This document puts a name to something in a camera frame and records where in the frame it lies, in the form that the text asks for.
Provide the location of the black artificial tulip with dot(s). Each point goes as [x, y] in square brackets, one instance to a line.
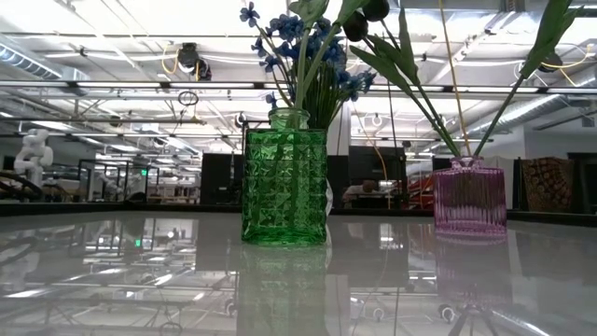
[355, 27]
[376, 8]
[550, 23]

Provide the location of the black cabinet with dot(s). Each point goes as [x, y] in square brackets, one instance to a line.
[219, 179]

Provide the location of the pink ribbed glass vase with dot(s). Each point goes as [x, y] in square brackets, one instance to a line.
[468, 200]

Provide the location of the white robot figure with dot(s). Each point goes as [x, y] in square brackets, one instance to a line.
[35, 149]

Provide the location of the black ceiling device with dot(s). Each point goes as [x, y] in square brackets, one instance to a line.
[189, 56]

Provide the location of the green cut-glass vase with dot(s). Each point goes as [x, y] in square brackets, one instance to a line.
[284, 186]

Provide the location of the person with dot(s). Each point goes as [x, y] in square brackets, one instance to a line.
[361, 189]

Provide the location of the patterned hanging cloth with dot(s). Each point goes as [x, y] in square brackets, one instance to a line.
[545, 182]

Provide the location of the blue artificial flower bunch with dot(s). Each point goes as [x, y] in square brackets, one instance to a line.
[249, 14]
[289, 25]

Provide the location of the clear glass vase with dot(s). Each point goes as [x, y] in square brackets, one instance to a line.
[329, 198]

